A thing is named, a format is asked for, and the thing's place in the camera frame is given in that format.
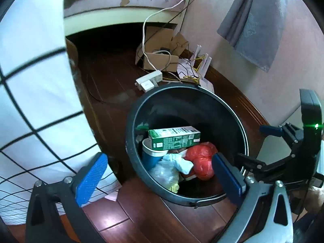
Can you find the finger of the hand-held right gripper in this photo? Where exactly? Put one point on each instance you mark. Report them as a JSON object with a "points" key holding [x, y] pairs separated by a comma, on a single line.
{"points": [[253, 163], [270, 130]]}

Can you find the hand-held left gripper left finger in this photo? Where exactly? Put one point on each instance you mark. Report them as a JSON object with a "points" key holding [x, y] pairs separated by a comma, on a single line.
{"points": [[91, 177]]}

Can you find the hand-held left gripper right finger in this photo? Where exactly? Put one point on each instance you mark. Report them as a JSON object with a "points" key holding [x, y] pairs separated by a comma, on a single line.
{"points": [[227, 179]]}

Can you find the light blue wrapper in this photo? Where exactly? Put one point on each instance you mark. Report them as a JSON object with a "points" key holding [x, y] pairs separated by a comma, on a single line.
{"points": [[181, 163]]}

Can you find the blue paper bowl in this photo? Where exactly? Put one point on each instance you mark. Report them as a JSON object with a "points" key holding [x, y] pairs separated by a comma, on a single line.
{"points": [[150, 158]]}

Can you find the green drink carton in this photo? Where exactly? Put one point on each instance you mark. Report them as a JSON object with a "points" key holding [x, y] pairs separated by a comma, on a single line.
{"points": [[174, 138]]}

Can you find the black plastic bucket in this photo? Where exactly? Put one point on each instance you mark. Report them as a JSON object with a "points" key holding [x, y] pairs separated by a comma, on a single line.
{"points": [[202, 116]]}

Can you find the white router with antennas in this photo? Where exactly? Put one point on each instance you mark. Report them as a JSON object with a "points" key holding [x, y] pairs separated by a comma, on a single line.
{"points": [[206, 83]]}

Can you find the white flat device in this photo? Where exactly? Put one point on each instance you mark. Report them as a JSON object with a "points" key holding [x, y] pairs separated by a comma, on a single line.
{"points": [[184, 69]]}

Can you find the white checked tablecloth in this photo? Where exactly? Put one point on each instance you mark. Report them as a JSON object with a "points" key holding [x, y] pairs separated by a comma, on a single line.
{"points": [[38, 81]]}

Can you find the white power strip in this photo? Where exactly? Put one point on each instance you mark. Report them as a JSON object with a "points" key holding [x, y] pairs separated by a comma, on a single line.
{"points": [[149, 81]]}

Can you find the cardboard box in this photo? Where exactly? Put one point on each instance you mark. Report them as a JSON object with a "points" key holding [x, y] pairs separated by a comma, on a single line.
{"points": [[159, 60]]}

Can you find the bed with red headboard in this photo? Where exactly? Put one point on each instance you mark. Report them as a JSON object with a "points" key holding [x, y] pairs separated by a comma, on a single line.
{"points": [[101, 17]]}

